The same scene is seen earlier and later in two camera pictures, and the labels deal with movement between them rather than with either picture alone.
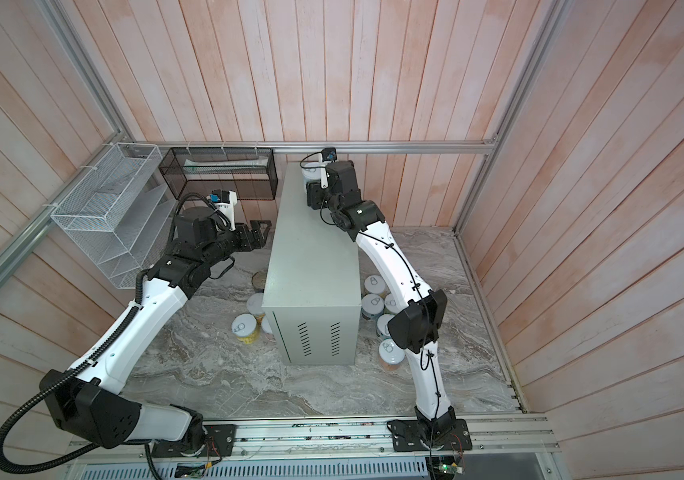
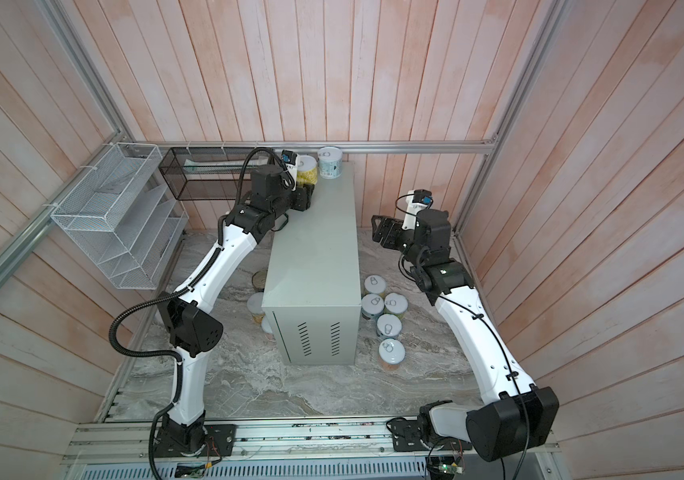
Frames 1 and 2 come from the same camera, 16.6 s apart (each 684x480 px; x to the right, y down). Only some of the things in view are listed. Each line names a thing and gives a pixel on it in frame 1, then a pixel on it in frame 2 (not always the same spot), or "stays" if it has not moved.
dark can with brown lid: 259,281 stays
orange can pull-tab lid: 391,353 stays
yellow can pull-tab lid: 244,325 to 307,167
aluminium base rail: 503,441 stays
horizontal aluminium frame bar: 325,147 stays
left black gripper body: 227,242 to 299,199
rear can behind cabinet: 374,284 stays
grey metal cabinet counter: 312,296 stays
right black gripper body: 323,199 to 409,250
